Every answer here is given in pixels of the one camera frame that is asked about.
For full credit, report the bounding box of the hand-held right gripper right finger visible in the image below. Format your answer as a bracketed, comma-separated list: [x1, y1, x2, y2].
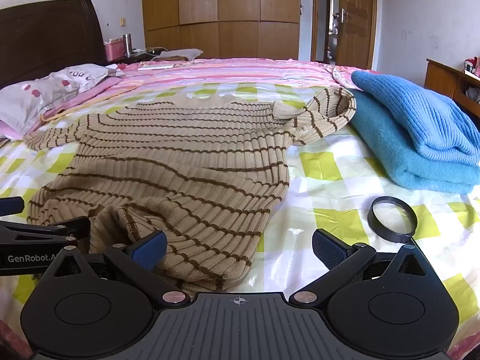
[289, 228, 437, 306]

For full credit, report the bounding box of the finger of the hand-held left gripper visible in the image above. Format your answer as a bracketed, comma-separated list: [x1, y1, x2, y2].
[0, 196, 25, 217]
[0, 216, 92, 243]

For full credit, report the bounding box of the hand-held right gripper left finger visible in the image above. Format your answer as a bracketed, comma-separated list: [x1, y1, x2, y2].
[41, 229, 192, 307]

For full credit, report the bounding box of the beige brown-striped knit sweater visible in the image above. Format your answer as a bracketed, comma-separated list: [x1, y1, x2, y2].
[23, 86, 357, 293]

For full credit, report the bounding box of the black magnifying glass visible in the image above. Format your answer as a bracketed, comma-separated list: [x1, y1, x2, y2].
[367, 196, 418, 244]

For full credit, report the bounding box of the green checked bed sheet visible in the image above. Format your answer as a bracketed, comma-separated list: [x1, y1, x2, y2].
[0, 82, 480, 346]

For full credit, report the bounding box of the folded teal blanket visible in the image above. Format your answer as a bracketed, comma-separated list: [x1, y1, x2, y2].
[347, 90, 480, 195]

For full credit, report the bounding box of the grey pillow with pink dots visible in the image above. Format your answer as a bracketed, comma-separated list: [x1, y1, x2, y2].
[0, 64, 122, 125]

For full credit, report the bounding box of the folded blue knit sweater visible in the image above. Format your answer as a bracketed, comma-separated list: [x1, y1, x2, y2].
[350, 70, 480, 167]

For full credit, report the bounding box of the dark wooden headboard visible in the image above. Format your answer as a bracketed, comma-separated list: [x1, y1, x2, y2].
[0, 0, 107, 89]

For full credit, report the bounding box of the pink plastic basket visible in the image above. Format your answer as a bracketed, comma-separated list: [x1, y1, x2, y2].
[104, 39, 126, 61]

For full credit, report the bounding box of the dark nightstand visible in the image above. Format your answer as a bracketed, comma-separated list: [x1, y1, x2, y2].
[107, 50, 158, 65]

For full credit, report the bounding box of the pink striped quilt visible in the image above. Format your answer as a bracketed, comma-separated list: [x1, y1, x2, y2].
[41, 58, 380, 121]

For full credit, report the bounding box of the folded grey cloth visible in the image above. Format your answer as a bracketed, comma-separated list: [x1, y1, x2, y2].
[154, 48, 204, 62]

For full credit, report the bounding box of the wooden door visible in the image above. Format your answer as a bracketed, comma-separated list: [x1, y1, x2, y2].
[335, 0, 377, 70]

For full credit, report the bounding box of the wooden wardrobe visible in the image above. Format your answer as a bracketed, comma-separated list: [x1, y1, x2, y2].
[141, 0, 302, 61]

